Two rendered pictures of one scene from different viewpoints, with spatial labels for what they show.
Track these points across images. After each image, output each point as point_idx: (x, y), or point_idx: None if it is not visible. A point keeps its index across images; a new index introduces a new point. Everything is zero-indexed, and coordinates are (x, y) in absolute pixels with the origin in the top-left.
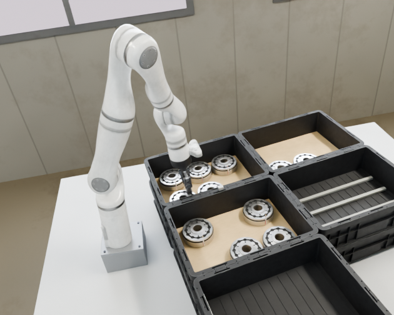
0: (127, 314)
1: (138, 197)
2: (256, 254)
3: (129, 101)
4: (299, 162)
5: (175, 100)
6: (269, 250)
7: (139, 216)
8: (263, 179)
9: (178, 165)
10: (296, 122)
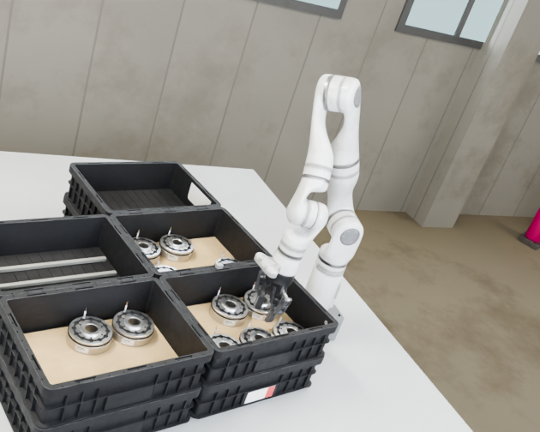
0: None
1: (338, 398)
2: (171, 210)
3: (332, 141)
4: (116, 285)
5: (301, 183)
6: (159, 210)
7: (318, 368)
8: (166, 271)
9: None
10: None
